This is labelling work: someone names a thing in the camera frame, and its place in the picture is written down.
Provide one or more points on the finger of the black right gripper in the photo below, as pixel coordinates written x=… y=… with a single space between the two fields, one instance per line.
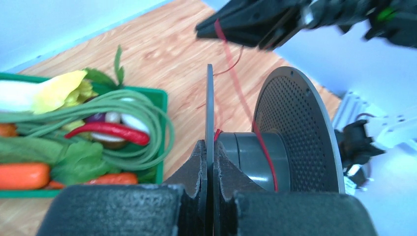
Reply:
x=265 y=24

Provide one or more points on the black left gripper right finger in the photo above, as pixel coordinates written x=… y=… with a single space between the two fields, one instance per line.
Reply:
x=243 y=208

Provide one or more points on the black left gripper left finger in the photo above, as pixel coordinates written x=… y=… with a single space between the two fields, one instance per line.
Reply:
x=177 y=207

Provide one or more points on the grey perforated cable spool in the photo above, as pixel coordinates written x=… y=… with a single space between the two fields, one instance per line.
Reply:
x=291 y=146

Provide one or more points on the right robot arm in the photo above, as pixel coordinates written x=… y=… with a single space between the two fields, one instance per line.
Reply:
x=394 y=20

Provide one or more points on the green plastic tray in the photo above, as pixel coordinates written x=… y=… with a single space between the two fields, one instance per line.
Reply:
x=146 y=104

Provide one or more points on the small orange toy carrot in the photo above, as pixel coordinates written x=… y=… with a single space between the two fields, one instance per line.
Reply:
x=120 y=178

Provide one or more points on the red toy chili pepper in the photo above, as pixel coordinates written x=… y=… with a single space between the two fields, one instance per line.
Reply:
x=118 y=130

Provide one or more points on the green toy leafy vegetable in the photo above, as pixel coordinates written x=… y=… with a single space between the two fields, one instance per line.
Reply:
x=78 y=159

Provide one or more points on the green toy long beans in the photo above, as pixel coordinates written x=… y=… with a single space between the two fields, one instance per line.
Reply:
x=51 y=124

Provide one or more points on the yellow toy flower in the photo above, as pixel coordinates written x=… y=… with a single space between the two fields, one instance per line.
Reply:
x=66 y=90

